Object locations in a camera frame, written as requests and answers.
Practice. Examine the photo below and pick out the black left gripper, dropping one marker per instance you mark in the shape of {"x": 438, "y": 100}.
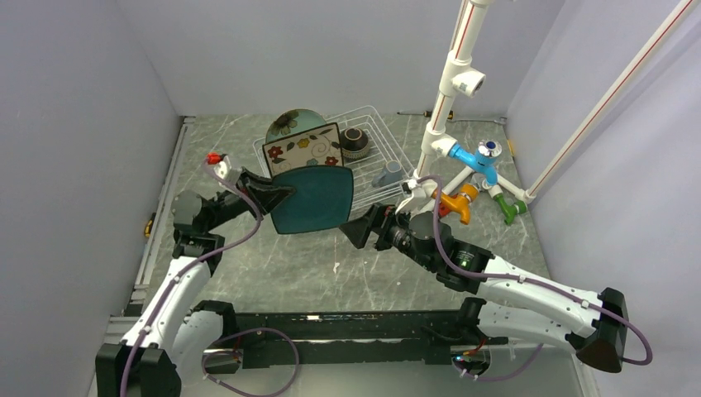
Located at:
{"x": 260, "y": 194}

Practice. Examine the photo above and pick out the brown patterned ceramic bowl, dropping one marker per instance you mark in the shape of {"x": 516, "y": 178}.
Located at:
{"x": 355, "y": 144}

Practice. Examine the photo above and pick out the white diagonal PVC pipe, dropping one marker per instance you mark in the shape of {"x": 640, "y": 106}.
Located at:
{"x": 663, "y": 32}

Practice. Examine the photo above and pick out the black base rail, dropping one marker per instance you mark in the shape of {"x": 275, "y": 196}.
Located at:
{"x": 430, "y": 337}

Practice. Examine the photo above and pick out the teal flower ceramic plate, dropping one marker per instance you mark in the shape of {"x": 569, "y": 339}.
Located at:
{"x": 292, "y": 122}

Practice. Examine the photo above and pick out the brown rectangular floral plate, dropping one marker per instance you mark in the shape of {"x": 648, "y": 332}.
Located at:
{"x": 317, "y": 146}

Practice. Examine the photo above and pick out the white wire dish rack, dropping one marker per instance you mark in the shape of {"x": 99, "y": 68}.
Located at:
{"x": 383, "y": 148}

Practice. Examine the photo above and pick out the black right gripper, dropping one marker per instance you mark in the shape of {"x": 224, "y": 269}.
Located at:
{"x": 359, "y": 231}

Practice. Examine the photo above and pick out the yellow handled screwdriver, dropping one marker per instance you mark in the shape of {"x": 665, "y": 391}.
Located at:
{"x": 425, "y": 114}

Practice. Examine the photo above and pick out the green pipe fitting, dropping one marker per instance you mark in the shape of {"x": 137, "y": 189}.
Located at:
{"x": 509, "y": 210}

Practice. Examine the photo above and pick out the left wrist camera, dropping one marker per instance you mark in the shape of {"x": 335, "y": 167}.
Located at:
{"x": 223, "y": 169}

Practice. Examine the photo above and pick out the dark teal square plate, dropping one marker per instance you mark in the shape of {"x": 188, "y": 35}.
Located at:
{"x": 322, "y": 199}

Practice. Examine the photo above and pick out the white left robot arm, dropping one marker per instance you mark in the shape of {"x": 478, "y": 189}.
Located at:
{"x": 165, "y": 349}

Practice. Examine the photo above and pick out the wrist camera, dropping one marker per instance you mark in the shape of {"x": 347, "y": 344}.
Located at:
{"x": 223, "y": 169}
{"x": 417, "y": 195}

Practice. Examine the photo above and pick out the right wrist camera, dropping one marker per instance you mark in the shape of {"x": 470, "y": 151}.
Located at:
{"x": 417, "y": 195}

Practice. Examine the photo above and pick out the blue pipe valve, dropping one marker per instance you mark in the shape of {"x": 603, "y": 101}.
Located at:
{"x": 482, "y": 160}

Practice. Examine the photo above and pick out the orange pipe fitting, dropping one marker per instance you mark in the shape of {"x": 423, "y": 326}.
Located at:
{"x": 458, "y": 203}

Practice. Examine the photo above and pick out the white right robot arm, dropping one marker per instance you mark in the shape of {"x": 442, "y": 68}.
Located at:
{"x": 506, "y": 300}

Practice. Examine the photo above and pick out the grey dotted ceramic mug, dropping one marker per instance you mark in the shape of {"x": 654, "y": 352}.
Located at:
{"x": 391, "y": 173}

